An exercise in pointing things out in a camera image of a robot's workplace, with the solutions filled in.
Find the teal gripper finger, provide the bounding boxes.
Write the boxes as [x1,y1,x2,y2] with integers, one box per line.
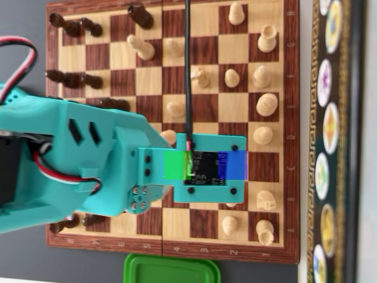
[126,184,174,215]

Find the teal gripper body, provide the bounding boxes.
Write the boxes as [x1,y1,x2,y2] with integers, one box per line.
[88,116,175,216]

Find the dark wooden pawn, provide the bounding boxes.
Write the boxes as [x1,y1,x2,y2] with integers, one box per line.
[80,73,104,90]
[80,17,104,38]
[82,213,107,228]

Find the dark wooden bishop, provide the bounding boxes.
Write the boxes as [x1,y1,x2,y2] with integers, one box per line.
[45,69,81,90]
[100,97,131,113]

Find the wooden folding chessboard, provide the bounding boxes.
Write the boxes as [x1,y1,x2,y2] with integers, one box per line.
[44,0,301,265]

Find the green plastic lid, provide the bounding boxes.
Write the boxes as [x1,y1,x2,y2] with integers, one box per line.
[123,252,221,283]

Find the dark wooden rook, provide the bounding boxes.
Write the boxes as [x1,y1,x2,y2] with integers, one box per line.
[48,12,84,38]
[48,213,81,234]

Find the light wooden knight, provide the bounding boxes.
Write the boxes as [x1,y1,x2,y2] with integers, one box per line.
[190,65,211,90]
[256,189,277,211]

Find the light wooden bishop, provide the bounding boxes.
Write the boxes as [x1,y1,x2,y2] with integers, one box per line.
[126,34,156,61]
[252,65,272,90]

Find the light wooden rook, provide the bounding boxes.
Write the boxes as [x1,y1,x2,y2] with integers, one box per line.
[255,219,275,246]
[257,24,278,54]

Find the dark wooden knight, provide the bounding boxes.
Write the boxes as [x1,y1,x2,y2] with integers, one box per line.
[127,5,154,30]

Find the light wooden king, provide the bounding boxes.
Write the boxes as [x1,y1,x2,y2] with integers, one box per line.
[256,92,279,117]

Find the black gold patterned game box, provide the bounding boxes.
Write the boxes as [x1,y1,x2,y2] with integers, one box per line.
[305,0,365,283]

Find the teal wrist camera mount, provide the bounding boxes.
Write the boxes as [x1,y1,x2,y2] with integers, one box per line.
[137,133,247,205]

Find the red white black servo cable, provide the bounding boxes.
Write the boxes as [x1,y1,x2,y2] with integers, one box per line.
[0,35,38,104]
[31,141,103,195]

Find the black camera cable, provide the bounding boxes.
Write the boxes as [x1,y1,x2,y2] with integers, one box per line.
[183,0,196,175]

